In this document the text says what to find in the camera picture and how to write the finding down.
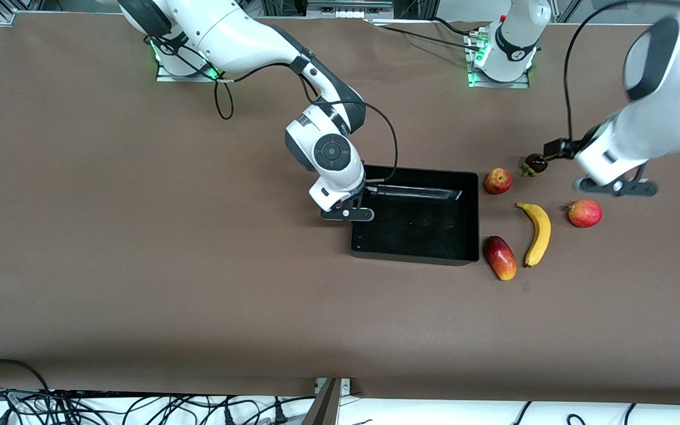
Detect yellow banana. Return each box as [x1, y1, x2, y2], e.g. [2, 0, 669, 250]
[515, 201, 552, 268]

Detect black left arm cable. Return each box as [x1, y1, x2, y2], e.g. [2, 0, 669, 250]
[563, 0, 680, 145]

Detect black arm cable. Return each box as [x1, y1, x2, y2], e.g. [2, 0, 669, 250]
[563, 0, 680, 145]
[215, 59, 400, 182]

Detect silver metal bracket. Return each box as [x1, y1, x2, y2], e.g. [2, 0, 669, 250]
[315, 378, 352, 395]

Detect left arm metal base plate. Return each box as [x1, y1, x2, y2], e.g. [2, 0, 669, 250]
[467, 30, 531, 89]

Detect aluminium frame with connectors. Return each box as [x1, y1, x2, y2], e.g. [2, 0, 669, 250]
[306, 0, 395, 20]

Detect red yellow mango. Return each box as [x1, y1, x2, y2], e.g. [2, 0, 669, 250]
[483, 236, 518, 282]

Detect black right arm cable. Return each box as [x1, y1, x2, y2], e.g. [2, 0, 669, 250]
[215, 59, 400, 182]

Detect arched black floor cable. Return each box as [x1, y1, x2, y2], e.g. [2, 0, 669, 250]
[0, 359, 51, 393]

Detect grey metal bar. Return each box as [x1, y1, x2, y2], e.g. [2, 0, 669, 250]
[300, 378, 344, 425]

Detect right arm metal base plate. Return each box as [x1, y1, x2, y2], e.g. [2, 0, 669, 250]
[156, 59, 223, 83]

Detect black cable on table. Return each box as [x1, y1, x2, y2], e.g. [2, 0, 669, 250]
[370, 17, 485, 49]

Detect red yellow apple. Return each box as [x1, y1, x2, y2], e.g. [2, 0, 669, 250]
[483, 168, 514, 195]

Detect black plastic box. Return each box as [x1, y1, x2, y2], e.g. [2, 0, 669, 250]
[350, 165, 480, 266]

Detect dark purple mangosteen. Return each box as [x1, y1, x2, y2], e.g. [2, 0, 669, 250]
[521, 153, 550, 178]

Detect tangled black floor cables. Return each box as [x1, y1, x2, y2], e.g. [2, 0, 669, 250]
[0, 387, 317, 425]

